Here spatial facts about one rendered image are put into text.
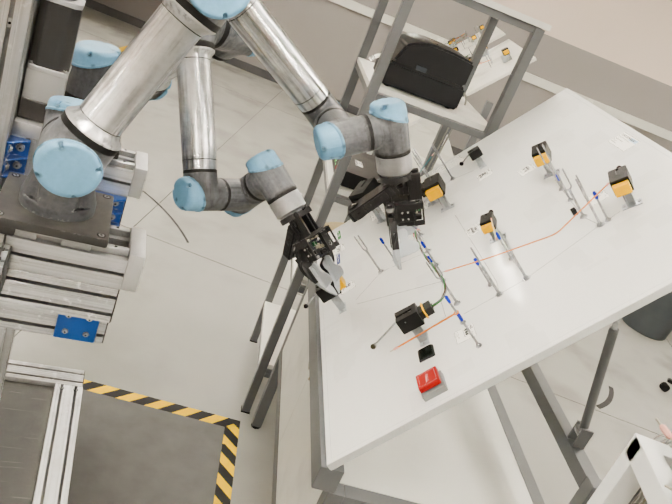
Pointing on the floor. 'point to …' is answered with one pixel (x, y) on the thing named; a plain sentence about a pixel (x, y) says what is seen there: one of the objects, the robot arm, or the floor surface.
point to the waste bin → (653, 318)
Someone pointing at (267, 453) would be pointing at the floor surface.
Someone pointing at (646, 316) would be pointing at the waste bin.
